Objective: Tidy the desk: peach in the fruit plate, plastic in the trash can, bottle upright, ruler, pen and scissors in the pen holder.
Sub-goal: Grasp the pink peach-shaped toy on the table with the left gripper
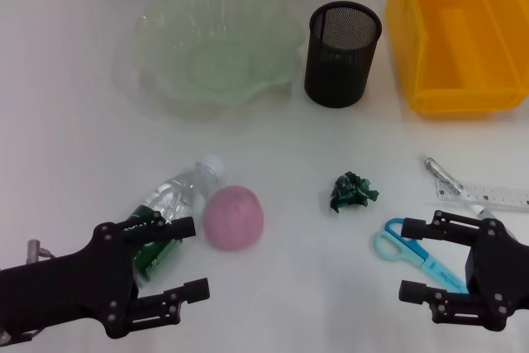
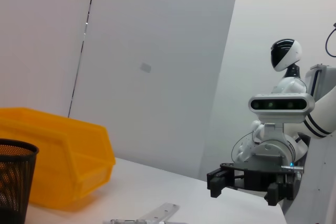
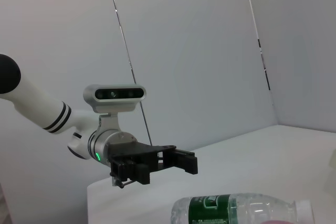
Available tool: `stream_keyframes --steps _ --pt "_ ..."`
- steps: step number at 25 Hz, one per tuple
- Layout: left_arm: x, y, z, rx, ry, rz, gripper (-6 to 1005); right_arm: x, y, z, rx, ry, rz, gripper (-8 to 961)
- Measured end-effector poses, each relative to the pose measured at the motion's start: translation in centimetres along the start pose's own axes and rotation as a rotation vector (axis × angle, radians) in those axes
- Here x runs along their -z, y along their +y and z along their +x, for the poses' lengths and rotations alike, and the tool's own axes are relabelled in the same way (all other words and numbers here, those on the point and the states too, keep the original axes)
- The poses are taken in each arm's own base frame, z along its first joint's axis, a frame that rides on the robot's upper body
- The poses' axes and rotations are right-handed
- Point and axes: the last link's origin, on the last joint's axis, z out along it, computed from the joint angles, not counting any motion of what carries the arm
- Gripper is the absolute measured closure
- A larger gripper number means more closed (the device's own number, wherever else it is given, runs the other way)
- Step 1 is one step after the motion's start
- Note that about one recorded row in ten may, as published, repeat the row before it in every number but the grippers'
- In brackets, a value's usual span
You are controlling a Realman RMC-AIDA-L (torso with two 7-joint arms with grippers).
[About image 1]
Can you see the green glass fruit plate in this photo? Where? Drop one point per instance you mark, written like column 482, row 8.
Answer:
column 219, row 47

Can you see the green plastic wrapper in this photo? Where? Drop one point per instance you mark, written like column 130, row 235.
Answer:
column 351, row 194

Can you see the blue scissors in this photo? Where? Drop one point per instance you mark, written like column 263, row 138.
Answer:
column 413, row 251

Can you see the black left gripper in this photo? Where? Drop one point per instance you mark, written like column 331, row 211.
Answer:
column 62, row 287

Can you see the yellow plastic bin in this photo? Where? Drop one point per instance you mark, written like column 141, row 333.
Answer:
column 454, row 92

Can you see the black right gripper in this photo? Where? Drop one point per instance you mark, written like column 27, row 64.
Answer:
column 504, row 278

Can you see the transparent plastic ruler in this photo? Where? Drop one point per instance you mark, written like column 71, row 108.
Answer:
column 496, row 196

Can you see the silver ballpoint pen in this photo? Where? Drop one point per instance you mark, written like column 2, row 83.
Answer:
column 440, row 173

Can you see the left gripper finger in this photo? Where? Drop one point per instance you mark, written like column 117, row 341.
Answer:
column 194, row 290

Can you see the black mesh pen holder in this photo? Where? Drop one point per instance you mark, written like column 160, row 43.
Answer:
column 339, row 76

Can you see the clear water bottle green label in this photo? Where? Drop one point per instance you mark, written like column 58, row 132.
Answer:
column 182, row 192

